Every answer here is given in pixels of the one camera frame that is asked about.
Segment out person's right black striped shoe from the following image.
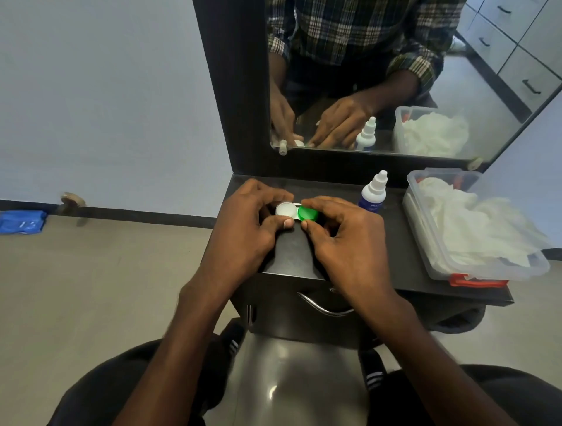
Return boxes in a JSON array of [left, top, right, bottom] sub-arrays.
[[358, 349, 390, 394]]

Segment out dark wooden dressing cabinet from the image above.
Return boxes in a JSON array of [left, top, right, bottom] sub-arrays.
[[228, 173, 514, 352]]

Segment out black round base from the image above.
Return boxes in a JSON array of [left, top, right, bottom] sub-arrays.
[[432, 305, 487, 334]]

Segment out person's black striped shoe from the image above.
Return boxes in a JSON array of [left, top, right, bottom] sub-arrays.
[[219, 318, 247, 360], [358, 349, 390, 394]]

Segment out person's right leg black trousers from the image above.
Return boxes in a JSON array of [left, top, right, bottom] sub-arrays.
[[386, 364, 562, 426]]

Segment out white and green lens case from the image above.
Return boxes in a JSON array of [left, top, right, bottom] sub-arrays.
[[275, 201, 320, 223]]

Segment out person's left hand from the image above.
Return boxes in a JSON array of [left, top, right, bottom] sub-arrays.
[[190, 178, 296, 304]]

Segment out person's left black striped shoe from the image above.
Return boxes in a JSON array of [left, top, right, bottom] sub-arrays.
[[219, 318, 247, 360]]

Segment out blue plastic packet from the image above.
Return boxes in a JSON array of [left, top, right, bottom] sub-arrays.
[[0, 210, 47, 235]]

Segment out shiny metal footrest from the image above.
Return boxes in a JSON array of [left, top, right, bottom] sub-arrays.
[[204, 331, 374, 426]]

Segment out white crumpled cloth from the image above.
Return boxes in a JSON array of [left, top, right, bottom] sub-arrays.
[[417, 177, 549, 268]]

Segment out person's right hand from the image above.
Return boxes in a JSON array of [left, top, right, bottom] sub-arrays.
[[300, 196, 398, 304]]

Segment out white dropper bottle blue label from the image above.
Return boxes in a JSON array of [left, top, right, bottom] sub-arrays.
[[358, 170, 389, 214]]

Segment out chrome drawer handle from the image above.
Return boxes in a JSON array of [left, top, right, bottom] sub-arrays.
[[298, 292, 354, 317]]

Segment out person's left forearm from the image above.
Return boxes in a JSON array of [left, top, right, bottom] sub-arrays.
[[112, 274, 249, 426]]

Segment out person's leg black trousers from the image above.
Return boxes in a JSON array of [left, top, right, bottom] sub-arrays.
[[46, 336, 233, 426], [386, 364, 562, 426]]

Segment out person's right forearm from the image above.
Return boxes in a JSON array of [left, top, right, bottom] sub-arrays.
[[331, 281, 521, 426]]

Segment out person's left leg black trousers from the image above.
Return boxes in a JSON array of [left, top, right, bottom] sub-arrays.
[[46, 336, 233, 426]]

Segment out round metal door stopper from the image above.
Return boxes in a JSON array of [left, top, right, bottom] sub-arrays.
[[59, 192, 87, 217]]

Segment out clear plastic box red latch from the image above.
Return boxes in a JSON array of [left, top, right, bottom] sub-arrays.
[[402, 168, 551, 288]]

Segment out dark framed wall mirror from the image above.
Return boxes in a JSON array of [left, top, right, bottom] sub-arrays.
[[193, 0, 562, 177]]

